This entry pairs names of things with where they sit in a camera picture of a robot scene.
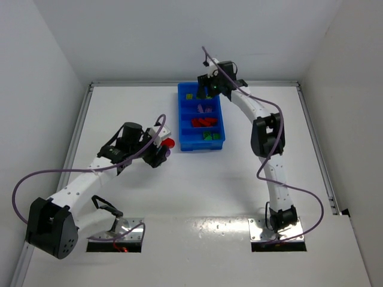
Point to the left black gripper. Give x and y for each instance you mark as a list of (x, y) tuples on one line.
[(157, 156)]

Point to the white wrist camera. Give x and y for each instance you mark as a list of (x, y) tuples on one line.
[(212, 70), (159, 134)]

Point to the green lego brick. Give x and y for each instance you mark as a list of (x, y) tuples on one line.
[(207, 136)]

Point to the metal base plate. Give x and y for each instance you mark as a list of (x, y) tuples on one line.
[(126, 230), (259, 233)]

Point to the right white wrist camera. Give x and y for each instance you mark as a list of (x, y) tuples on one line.
[(212, 70)]

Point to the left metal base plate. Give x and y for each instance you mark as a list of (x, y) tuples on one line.
[(126, 230)]

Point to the red round lego brick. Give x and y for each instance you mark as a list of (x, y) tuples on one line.
[(170, 143)]

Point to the blue divided plastic tray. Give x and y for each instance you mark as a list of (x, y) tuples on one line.
[(190, 138)]

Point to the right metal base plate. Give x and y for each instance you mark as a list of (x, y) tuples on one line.
[(259, 233)]

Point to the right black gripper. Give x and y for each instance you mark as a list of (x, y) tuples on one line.
[(204, 81)]

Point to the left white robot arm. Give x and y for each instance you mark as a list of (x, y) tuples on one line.
[(55, 224)]

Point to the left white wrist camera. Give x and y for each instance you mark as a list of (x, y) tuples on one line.
[(159, 134)]

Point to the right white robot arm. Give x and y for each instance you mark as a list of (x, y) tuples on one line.
[(267, 136)]

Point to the purple base lego brick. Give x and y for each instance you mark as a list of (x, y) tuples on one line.
[(200, 109)]

